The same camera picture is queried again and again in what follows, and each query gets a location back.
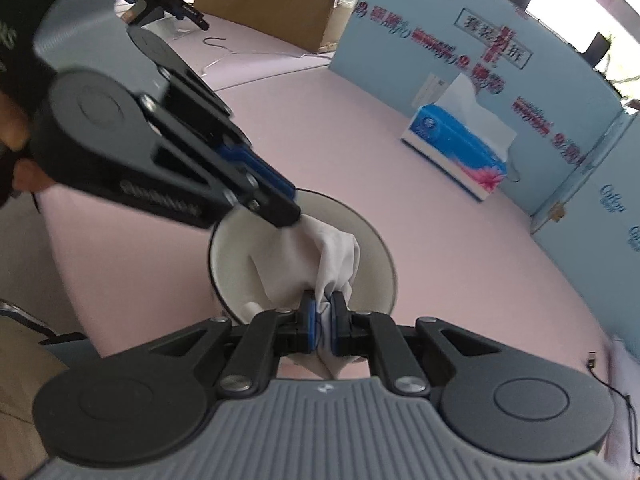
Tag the left blue cardboard panel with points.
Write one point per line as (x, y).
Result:
(533, 81)

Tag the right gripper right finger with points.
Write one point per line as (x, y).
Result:
(374, 336)

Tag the person in dark jacket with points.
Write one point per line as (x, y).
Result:
(24, 79)

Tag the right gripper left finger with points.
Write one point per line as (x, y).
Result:
(252, 352)

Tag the blue tissue box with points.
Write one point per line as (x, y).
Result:
(467, 142)

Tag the blue cardboard panel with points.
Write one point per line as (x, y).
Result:
(533, 81)
(589, 228)

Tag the beige cleaning cloth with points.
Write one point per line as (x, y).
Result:
(310, 255)

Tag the lavender pillow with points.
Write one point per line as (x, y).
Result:
(624, 371)

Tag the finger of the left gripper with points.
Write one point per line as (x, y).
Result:
(209, 118)
(249, 191)

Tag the white bowl black rim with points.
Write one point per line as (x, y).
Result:
(234, 276)

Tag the right blue cardboard panel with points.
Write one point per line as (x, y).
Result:
(589, 228)

